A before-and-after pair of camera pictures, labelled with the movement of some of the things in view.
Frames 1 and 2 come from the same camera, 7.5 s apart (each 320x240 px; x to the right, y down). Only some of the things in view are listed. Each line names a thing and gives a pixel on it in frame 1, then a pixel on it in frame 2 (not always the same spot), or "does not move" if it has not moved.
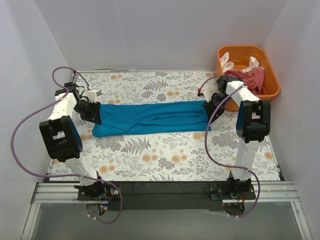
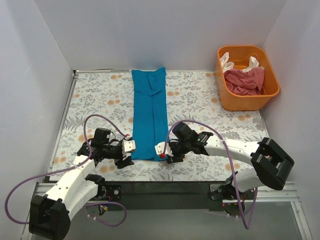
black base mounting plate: [173, 195] does not move
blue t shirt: [124, 119] to [150, 124]
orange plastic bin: [240, 56] does not move
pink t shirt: [254, 78] does not move
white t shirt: [226, 64] does not move
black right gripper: [212, 106] to [172, 152]
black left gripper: [92, 113] to [119, 154]
